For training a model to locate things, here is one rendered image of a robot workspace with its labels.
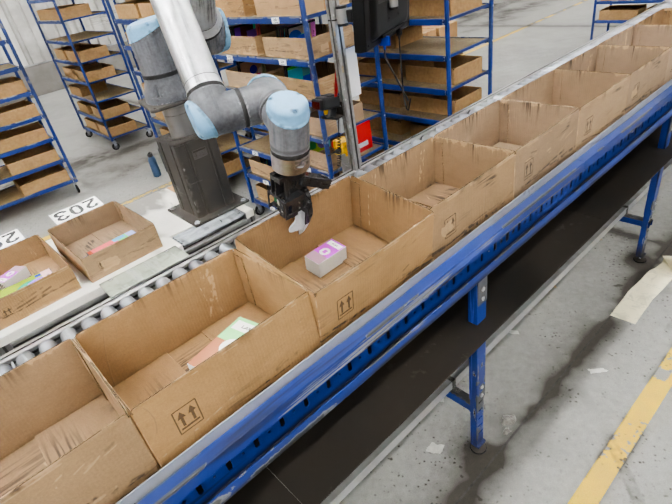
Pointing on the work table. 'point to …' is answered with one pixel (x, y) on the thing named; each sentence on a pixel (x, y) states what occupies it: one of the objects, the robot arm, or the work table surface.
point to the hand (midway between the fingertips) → (300, 227)
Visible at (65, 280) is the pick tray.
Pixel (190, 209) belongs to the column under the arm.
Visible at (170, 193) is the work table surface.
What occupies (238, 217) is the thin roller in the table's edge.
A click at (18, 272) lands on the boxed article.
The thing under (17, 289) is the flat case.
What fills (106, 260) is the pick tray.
